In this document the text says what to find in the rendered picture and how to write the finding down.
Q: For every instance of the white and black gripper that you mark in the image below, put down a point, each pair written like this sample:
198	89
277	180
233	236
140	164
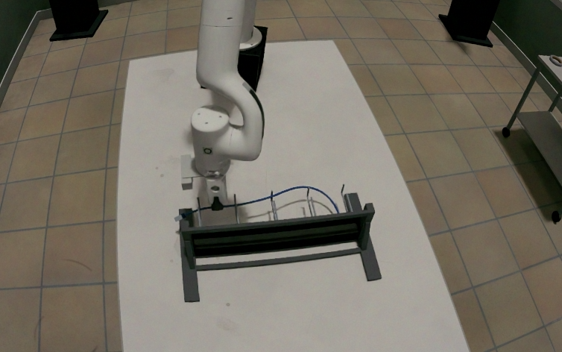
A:
219	188

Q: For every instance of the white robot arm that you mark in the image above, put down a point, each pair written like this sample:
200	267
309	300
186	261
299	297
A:
215	139

